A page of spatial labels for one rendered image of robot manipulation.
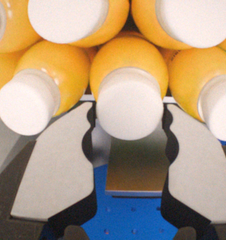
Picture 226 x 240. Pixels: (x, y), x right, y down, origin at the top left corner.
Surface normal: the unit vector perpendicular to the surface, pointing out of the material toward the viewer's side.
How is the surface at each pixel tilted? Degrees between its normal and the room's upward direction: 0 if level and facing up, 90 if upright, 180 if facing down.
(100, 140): 0
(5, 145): 90
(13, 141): 90
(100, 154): 0
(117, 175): 90
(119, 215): 90
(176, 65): 81
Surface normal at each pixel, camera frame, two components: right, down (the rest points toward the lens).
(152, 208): 0.00, -0.85
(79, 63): 0.87, -0.25
